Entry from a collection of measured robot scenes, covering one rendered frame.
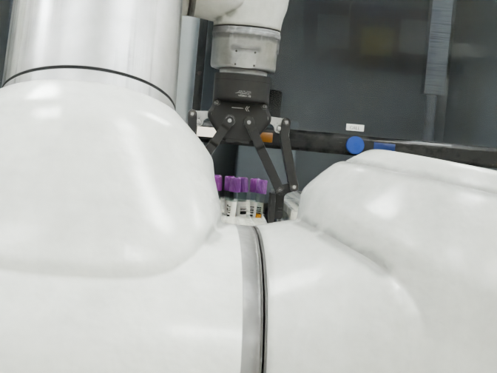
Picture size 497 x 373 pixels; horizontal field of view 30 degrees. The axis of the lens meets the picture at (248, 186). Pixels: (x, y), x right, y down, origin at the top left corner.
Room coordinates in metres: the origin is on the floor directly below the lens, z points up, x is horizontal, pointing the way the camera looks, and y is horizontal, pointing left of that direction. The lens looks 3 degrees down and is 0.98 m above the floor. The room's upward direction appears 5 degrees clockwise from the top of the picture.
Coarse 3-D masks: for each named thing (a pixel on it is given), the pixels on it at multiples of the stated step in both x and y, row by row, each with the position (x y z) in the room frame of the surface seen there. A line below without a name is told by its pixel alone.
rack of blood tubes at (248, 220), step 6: (222, 216) 1.28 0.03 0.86; (228, 216) 1.28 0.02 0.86; (240, 216) 1.30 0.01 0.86; (246, 216) 1.32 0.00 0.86; (252, 216) 1.32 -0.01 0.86; (228, 222) 1.21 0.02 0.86; (234, 222) 1.21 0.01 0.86; (240, 222) 1.21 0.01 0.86; (246, 222) 1.23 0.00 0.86; (252, 222) 1.23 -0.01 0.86; (258, 222) 1.25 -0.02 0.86; (264, 222) 1.24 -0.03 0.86
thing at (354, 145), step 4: (356, 136) 1.54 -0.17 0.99; (348, 140) 1.54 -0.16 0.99; (352, 140) 1.53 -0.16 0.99; (356, 140) 1.54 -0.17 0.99; (360, 140) 1.54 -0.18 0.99; (348, 144) 1.53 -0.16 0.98; (352, 144) 1.53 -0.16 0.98; (356, 144) 1.54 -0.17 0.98; (360, 144) 1.54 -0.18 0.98; (364, 144) 1.54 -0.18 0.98; (348, 148) 1.53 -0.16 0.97; (352, 148) 1.53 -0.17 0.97; (356, 148) 1.54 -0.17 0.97; (360, 148) 1.54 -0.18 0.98; (352, 152) 1.53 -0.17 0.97; (356, 152) 1.54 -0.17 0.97
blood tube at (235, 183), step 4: (232, 180) 1.28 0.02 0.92; (236, 180) 1.28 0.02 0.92; (240, 180) 1.29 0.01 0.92; (232, 184) 1.28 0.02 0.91; (236, 184) 1.28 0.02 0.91; (240, 184) 1.29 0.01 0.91; (232, 188) 1.28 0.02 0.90; (236, 188) 1.28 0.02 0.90; (232, 192) 1.28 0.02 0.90; (236, 192) 1.28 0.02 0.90; (232, 196) 1.28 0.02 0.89; (236, 196) 1.29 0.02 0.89; (232, 200) 1.28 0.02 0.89; (236, 200) 1.29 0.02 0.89; (232, 204) 1.28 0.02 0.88; (236, 204) 1.29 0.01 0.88; (228, 208) 1.29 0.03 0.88; (232, 208) 1.29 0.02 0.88; (236, 208) 1.29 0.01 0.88; (228, 212) 1.29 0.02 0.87; (232, 212) 1.29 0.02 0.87; (236, 212) 1.29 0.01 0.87; (232, 216) 1.29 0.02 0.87
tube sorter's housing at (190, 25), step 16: (192, 32) 1.56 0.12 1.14; (192, 48) 1.56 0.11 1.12; (192, 64) 1.57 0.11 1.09; (192, 80) 1.57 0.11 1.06; (192, 96) 1.58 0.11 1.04; (224, 144) 2.32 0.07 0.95; (224, 160) 2.32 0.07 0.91; (240, 160) 2.17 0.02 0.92; (256, 160) 2.17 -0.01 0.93; (272, 160) 2.17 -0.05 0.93; (304, 160) 2.33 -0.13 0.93; (320, 160) 2.33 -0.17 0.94; (336, 160) 2.33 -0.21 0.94; (224, 176) 2.32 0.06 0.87; (240, 176) 2.17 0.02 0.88; (256, 176) 2.17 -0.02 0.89; (304, 176) 2.33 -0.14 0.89; (224, 192) 2.32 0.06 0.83
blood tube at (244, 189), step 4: (244, 180) 1.30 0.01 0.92; (244, 184) 1.30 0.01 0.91; (240, 188) 1.30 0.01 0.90; (244, 188) 1.30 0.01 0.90; (240, 192) 1.30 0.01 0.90; (244, 192) 1.30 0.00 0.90; (240, 196) 1.30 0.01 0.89; (244, 196) 1.30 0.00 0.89; (240, 200) 1.30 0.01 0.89; (244, 200) 1.30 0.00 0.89; (240, 204) 1.30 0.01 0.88; (244, 204) 1.31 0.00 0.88; (240, 208) 1.30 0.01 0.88; (244, 208) 1.31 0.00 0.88; (240, 212) 1.30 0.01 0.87; (244, 212) 1.31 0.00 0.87; (244, 216) 1.31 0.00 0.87
